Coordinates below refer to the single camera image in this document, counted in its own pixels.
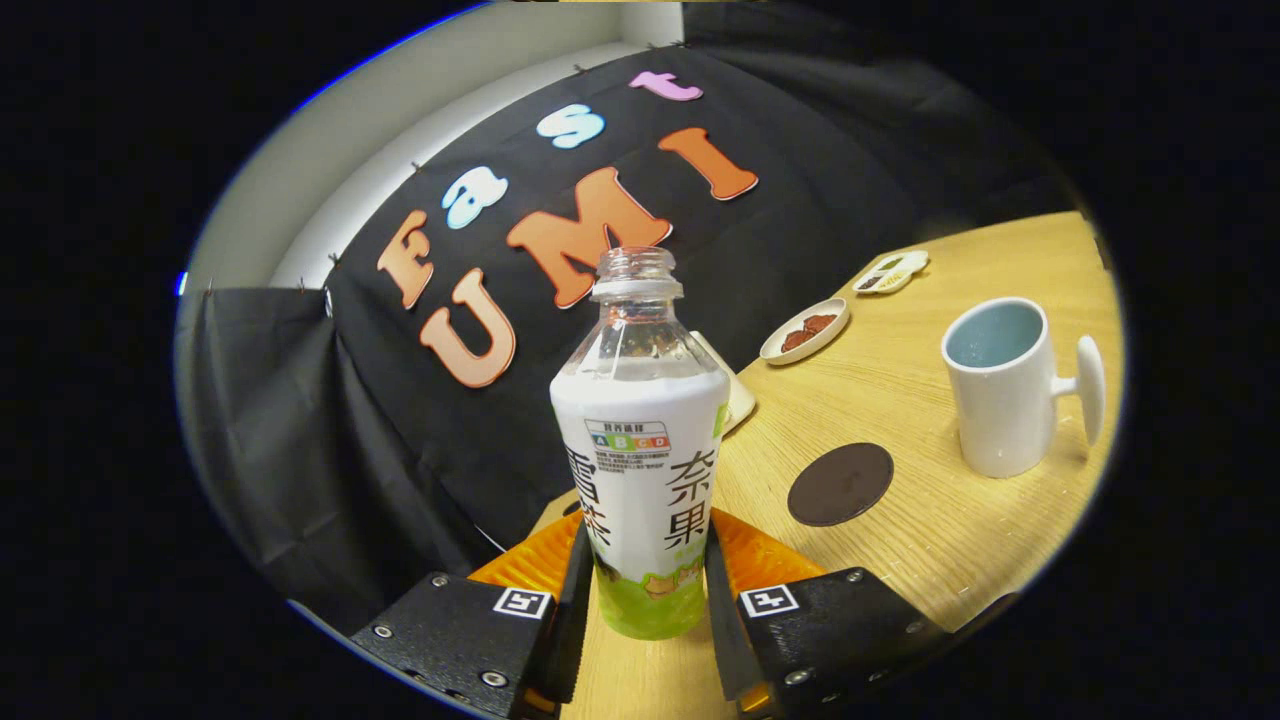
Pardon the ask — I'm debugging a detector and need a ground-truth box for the white oval plate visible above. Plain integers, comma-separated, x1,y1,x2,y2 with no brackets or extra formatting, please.
759,297,851,366

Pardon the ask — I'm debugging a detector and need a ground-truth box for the cream toaster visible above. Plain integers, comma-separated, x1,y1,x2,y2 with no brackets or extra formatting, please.
690,330,757,436

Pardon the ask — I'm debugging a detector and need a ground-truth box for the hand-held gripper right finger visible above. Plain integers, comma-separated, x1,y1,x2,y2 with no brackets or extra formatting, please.
703,508,1021,720

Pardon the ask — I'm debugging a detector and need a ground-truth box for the white cup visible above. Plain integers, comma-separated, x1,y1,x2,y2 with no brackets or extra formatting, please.
940,296,1107,479

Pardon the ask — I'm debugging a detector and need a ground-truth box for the dark brown round coaster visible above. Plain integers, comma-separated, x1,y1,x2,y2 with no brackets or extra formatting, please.
787,442,895,528

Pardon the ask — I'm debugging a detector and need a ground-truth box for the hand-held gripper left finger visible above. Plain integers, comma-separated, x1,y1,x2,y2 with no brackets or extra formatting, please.
350,510,596,720

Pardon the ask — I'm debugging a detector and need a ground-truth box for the wooden table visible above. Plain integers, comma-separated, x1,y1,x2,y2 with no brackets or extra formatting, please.
530,210,1123,720

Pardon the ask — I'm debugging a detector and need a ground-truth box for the white green juice bottle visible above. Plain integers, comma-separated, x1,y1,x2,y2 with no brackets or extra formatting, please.
549,246,732,642

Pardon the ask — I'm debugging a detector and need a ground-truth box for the white divided condiment dish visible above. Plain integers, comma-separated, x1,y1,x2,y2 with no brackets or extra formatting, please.
853,249,930,296

